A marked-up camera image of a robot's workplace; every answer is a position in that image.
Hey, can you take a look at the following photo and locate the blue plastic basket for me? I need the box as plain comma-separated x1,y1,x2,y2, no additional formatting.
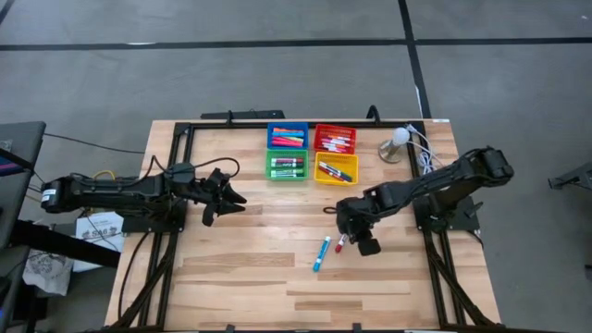
266,121,311,152

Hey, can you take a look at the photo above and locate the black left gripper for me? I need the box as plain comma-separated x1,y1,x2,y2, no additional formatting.
196,179,248,228

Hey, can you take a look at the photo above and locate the black aluminium table frame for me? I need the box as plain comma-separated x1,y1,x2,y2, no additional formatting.
110,118,499,332

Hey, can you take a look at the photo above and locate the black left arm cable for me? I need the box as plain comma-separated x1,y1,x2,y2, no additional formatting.
151,154,241,180

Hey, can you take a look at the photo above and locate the white printed paper sheet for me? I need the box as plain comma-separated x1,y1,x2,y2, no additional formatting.
75,211,126,273

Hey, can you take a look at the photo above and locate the black power strip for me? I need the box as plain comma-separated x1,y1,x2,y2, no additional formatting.
200,109,287,121

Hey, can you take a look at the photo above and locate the crumpled white bag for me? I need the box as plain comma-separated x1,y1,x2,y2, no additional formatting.
21,249,75,297

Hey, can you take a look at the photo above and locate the grey desk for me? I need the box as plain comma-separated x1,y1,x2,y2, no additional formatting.
0,120,47,251

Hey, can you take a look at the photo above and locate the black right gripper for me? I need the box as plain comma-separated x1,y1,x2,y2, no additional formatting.
335,196,383,258

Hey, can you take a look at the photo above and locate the black beam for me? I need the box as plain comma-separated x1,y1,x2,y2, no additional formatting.
8,219,122,268

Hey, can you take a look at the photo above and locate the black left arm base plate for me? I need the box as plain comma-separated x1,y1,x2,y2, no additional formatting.
120,198,189,234

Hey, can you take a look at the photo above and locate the grey stand foot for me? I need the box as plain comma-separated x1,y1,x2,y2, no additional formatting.
548,160,592,191

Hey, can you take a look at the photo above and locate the white bulb lamp brass base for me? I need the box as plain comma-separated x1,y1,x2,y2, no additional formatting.
377,127,413,165

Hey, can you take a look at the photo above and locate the green plastic basket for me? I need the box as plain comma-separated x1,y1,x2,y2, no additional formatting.
264,148,310,182

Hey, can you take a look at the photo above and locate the slim red Expo marker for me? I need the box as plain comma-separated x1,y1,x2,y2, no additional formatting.
316,165,346,183

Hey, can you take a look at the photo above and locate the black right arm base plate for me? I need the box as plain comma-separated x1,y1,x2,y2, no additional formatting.
412,193,482,233

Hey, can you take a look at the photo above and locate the red plastic basket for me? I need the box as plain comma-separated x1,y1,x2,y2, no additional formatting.
313,123,358,155

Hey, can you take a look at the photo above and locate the slim green marker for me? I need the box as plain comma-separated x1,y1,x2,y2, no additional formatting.
319,160,354,182

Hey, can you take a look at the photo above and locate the light blue white-label marker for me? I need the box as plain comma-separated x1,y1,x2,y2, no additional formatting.
312,235,333,274

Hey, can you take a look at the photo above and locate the yellow plastic basket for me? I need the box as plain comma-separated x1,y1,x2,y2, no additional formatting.
314,151,361,187

